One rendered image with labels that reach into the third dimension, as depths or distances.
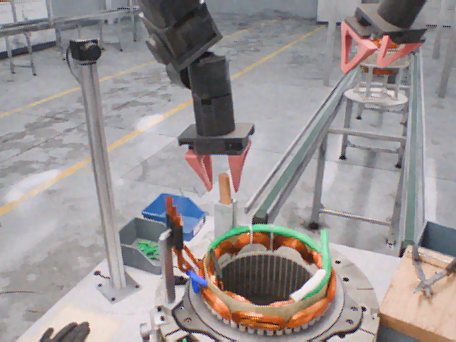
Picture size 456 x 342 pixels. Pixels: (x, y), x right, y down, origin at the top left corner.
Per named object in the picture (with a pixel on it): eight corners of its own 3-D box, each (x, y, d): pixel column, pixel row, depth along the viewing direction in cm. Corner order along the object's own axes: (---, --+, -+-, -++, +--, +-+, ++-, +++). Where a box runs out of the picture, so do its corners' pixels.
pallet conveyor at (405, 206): (383, 48, 911) (388, 10, 877) (413, 50, 890) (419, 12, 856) (231, 371, 175) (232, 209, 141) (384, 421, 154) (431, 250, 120)
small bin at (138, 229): (184, 249, 123) (183, 227, 120) (159, 277, 111) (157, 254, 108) (137, 236, 129) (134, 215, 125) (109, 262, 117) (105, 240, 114)
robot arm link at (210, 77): (196, 56, 54) (234, 49, 56) (176, 52, 60) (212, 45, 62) (202, 108, 57) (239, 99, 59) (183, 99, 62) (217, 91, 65)
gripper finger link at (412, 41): (346, 55, 70) (374, 6, 63) (375, 52, 73) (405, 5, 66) (370, 83, 67) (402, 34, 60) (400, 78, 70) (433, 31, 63)
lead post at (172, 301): (161, 310, 57) (154, 239, 52) (174, 300, 59) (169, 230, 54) (171, 316, 56) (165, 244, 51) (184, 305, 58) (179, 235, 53)
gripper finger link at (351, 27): (321, 58, 67) (347, 7, 60) (353, 55, 71) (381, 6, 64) (345, 87, 64) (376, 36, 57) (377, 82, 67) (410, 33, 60)
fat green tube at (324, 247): (320, 238, 65) (321, 227, 64) (345, 245, 63) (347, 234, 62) (286, 297, 53) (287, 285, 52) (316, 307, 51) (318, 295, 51)
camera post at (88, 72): (126, 288, 108) (97, 61, 83) (116, 293, 106) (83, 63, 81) (121, 282, 110) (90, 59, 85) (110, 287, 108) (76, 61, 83)
